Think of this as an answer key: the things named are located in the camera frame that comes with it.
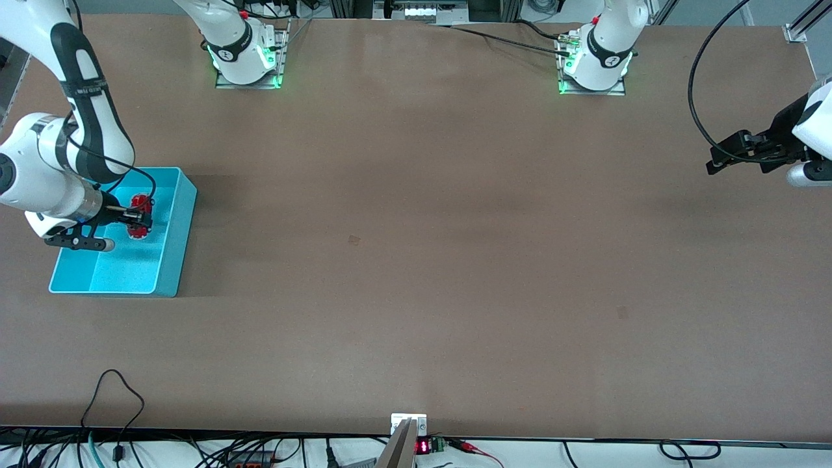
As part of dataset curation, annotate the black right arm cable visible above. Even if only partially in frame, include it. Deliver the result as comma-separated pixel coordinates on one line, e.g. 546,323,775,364
64,107,157,202

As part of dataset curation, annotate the red beetle toy car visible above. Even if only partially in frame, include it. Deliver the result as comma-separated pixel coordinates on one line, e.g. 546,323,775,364
125,193,155,241

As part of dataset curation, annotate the blue plastic box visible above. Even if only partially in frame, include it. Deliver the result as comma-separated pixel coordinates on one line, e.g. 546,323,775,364
49,166,198,298

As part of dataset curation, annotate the thin black looped cable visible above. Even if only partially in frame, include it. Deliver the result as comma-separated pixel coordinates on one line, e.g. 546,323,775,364
79,369,145,468

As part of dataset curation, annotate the black coiled cable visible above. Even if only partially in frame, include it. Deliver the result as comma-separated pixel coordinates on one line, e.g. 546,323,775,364
658,440,722,461

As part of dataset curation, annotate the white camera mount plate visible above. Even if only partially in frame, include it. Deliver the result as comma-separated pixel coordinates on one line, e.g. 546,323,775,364
391,413,428,436

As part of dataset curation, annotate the black cable to arm base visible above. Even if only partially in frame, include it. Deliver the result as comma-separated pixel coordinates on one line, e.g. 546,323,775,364
429,19,574,57

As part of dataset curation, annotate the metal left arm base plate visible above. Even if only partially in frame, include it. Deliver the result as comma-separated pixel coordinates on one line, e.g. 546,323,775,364
556,32,627,97

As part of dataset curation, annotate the red clip lead wire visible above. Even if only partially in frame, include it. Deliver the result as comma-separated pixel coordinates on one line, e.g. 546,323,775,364
447,439,505,468

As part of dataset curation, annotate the metal rack behind table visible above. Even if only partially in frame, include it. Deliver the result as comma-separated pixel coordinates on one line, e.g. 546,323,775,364
328,0,525,25

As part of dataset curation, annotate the black power strip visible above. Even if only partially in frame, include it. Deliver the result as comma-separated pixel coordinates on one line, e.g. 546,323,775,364
224,448,275,468

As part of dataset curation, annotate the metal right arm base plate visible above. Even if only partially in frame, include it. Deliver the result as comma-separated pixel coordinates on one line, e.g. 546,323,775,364
214,18,291,90

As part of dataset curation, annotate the grey metal camera bar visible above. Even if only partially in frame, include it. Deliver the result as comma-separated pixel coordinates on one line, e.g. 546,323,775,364
376,419,417,468

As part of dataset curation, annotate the aluminium frame corner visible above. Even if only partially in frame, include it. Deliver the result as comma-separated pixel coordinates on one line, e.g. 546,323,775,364
783,0,832,44

